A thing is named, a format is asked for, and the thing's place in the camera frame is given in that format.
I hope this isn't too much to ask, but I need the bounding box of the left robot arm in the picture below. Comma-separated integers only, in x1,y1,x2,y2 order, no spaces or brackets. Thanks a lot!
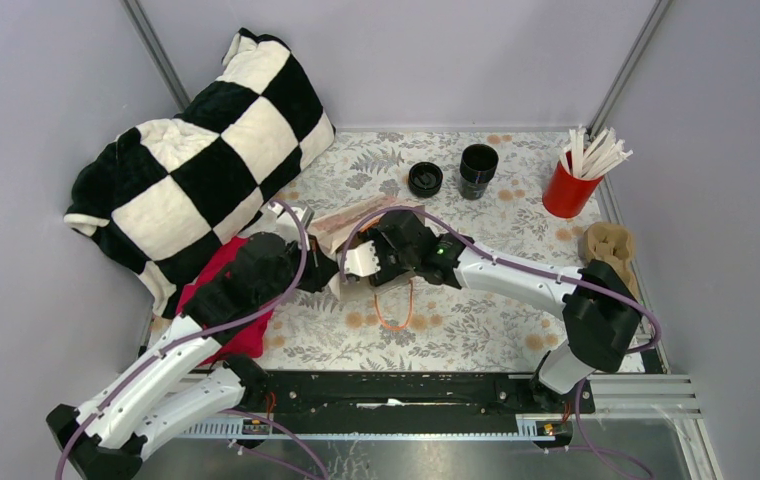
46,232,340,479

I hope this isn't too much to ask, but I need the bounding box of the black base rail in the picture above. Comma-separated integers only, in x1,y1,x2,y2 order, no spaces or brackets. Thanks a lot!
204,369,597,437

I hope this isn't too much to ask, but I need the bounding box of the stack of black cups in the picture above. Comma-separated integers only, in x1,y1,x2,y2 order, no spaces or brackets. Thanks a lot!
458,144,499,200

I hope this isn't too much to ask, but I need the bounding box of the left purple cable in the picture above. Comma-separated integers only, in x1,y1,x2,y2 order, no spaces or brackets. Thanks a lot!
53,198,332,480

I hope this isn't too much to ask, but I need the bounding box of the white paper straws bundle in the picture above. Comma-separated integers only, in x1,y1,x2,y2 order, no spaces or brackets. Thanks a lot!
557,127,633,181

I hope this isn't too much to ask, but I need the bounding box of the peach paper bag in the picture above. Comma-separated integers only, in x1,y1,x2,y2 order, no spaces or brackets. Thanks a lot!
309,195,425,332

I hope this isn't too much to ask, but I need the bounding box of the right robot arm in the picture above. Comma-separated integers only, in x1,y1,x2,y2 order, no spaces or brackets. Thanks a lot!
356,207,642,412

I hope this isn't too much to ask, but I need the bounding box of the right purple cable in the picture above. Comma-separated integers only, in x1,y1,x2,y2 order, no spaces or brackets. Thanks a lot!
338,206,664,480

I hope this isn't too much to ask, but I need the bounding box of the brown cardboard cup carrier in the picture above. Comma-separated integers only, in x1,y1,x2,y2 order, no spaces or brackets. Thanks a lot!
580,222,640,299

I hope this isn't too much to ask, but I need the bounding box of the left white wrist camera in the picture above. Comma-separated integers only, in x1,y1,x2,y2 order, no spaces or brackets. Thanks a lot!
268,203,315,241

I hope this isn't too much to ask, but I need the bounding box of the red cloth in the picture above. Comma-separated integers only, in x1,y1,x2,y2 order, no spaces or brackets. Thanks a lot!
176,237,272,367

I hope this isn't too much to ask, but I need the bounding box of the floral tablecloth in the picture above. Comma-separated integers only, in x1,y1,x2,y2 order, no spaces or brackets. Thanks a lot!
259,132,601,372

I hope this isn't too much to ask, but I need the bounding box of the black white checkered blanket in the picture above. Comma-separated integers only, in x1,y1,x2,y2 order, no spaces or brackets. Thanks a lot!
63,29,335,317

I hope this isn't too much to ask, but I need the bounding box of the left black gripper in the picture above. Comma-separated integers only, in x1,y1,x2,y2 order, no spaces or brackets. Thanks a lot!
256,232,340,306

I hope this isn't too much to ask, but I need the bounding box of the red cup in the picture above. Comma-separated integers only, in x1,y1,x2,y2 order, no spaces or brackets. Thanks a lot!
542,161,603,219

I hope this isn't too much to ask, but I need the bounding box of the stack of black lids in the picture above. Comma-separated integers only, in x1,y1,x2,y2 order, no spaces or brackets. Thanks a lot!
407,162,444,198

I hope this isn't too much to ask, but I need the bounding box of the purple cable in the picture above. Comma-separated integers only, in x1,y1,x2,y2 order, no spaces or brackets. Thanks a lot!
338,206,664,480
53,198,332,480

